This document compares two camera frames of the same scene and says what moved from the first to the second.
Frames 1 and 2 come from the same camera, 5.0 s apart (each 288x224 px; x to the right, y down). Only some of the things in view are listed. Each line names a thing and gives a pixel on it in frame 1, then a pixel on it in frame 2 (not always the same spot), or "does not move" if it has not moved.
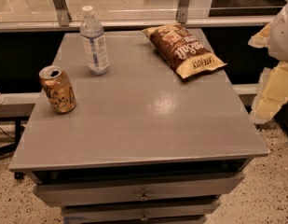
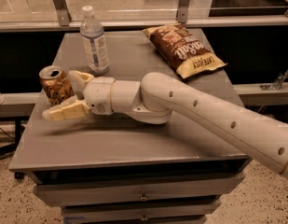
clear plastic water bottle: [93, 40] does not move
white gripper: [281, 38] → [98, 94]
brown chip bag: [182, 50] does not move
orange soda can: [59, 89] does not move
